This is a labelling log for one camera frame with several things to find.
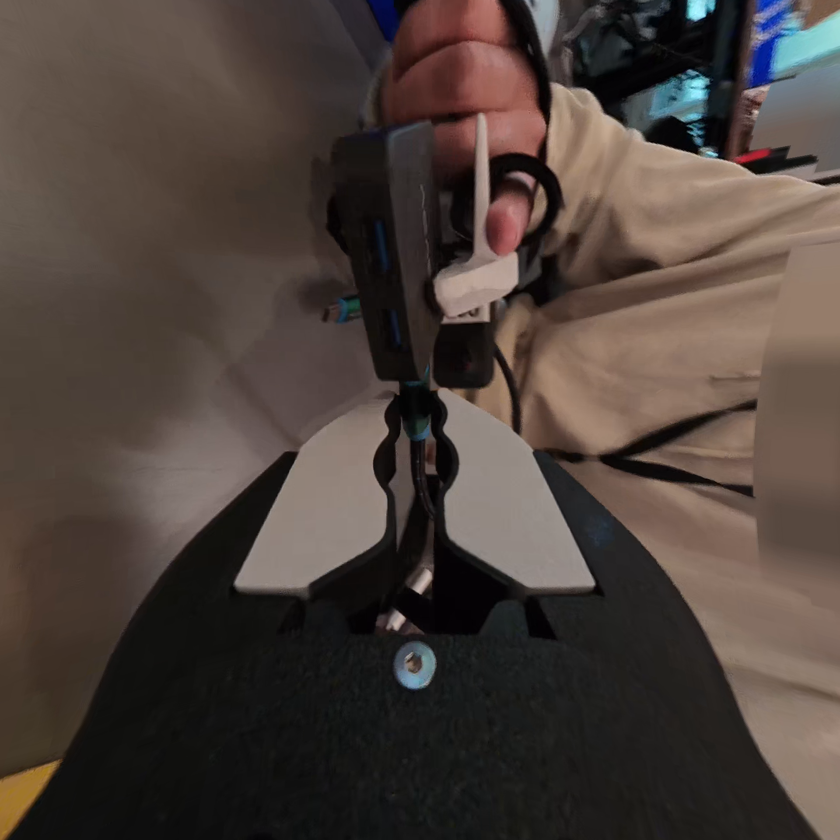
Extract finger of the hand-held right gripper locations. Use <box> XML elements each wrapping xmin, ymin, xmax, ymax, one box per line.
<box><xmin>432</xmin><ymin>113</ymin><xmax>521</xmax><ymax>317</ymax></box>

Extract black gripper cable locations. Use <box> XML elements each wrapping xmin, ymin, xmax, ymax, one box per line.
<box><xmin>492</xmin><ymin>344</ymin><xmax>524</xmax><ymax>437</ymax></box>

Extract white cable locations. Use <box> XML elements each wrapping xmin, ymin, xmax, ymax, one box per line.
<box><xmin>384</xmin><ymin>564</ymin><xmax>435</xmax><ymax>632</ymax></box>

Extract dark grey port hub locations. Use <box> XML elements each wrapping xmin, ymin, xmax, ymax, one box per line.
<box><xmin>330</xmin><ymin>120</ymin><xmax>439</xmax><ymax>383</ymax></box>

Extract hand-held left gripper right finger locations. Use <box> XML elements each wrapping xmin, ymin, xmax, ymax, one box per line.
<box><xmin>433</xmin><ymin>387</ymin><xmax>597</xmax><ymax>634</ymax></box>

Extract person's right hand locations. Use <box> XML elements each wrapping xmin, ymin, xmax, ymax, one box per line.
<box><xmin>384</xmin><ymin>0</ymin><xmax>549</xmax><ymax>257</ymax></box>

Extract black strap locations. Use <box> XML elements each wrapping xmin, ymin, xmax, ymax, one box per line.
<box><xmin>545</xmin><ymin>400</ymin><xmax>756</xmax><ymax>500</ymax></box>

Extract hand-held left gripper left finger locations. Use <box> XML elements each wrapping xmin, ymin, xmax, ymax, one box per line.
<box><xmin>234</xmin><ymin>394</ymin><xmax>401</xmax><ymax>634</ymax></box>

